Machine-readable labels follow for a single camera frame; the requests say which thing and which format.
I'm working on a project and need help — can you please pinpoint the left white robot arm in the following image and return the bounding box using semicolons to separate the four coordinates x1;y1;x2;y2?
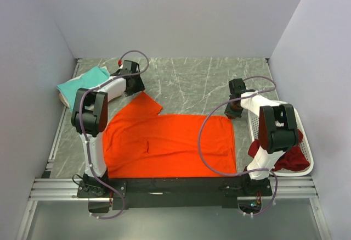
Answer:
71;60;145;197

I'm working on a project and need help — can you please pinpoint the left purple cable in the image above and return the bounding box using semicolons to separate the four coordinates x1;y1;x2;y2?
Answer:
78;49;150;221

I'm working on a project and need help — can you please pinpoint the orange t-shirt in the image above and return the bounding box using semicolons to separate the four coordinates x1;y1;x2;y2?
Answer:
103;92;236;178

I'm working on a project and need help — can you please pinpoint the folded beige t-shirt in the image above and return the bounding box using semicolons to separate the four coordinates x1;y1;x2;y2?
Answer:
58;93;70;108

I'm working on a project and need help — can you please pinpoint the dark red t-shirt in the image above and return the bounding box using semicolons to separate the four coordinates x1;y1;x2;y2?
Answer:
247;129;310;172

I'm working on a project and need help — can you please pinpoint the folded teal t-shirt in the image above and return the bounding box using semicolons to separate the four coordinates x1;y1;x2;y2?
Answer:
57;66;109;111

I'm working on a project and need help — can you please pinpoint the aluminium frame rail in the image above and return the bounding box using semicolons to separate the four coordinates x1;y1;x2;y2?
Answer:
15;58;82;240

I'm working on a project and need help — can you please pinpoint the folded white t-shirt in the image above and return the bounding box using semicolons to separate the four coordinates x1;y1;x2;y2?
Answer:
70;66;110;81

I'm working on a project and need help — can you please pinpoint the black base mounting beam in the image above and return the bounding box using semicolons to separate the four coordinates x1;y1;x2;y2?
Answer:
77;177;273;210

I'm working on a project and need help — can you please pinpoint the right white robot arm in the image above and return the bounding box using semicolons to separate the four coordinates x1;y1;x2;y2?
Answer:
224;79;299;196

